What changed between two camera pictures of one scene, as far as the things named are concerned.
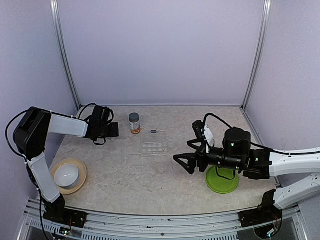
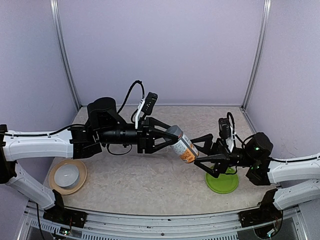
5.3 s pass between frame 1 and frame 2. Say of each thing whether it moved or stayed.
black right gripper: moved
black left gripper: moved
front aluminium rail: stayed
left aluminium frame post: stayed
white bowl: stayed
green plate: stayed
